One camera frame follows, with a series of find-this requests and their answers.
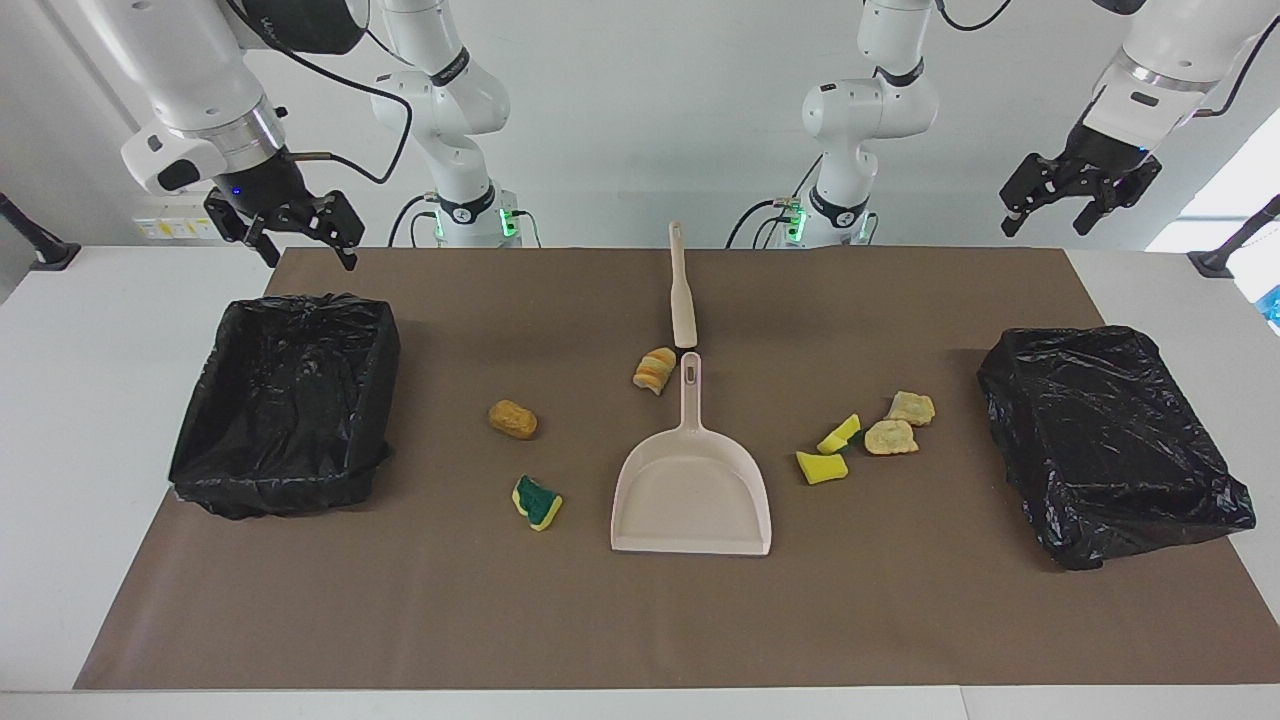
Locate toasted bread slice piece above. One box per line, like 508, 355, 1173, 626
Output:
885, 390, 937, 428
864, 419, 920, 457

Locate plain yellow sponge piece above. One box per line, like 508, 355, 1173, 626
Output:
795, 451, 849, 486

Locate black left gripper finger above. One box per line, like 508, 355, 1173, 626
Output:
1073, 180, 1139, 237
1000, 152, 1063, 238

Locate black base cable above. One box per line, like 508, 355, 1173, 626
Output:
388, 195, 441, 249
725, 155, 823, 249

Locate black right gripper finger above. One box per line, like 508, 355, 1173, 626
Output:
296, 190, 364, 271
205, 192, 283, 269

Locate brown paper table mat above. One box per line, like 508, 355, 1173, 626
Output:
75, 247, 1280, 691

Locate black bag lined bin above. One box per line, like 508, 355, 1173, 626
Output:
168, 292, 402, 520
977, 325, 1257, 572

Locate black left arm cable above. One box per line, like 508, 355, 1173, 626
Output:
935, 0, 1280, 119

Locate green and yellow sponge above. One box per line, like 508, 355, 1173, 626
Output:
512, 474, 564, 532

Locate white wall socket box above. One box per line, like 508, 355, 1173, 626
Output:
133, 192, 238, 241

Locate brown toy bread roll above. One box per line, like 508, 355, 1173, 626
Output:
488, 400, 538, 441

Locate beige hand brush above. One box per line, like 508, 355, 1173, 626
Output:
668, 222, 698, 349

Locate beige plastic dustpan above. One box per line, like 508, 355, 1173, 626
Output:
610, 351, 773, 557

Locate toy croissant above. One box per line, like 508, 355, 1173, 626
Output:
633, 347, 678, 396

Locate yellow sponge piece green edge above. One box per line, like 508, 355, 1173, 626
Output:
816, 413, 865, 456

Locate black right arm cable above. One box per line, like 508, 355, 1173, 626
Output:
225, 0, 414, 187

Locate black left base cable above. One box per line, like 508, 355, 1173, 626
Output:
725, 155, 823, 249

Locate black right base cable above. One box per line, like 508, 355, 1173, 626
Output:
388, 195, 441, 249

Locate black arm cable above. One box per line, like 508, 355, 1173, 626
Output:
225, 0, 414, 187
935, 0, 1280, 119

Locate black stand foot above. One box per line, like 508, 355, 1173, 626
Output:
1188, 195, 1280, 279
0, 192, 81, 272

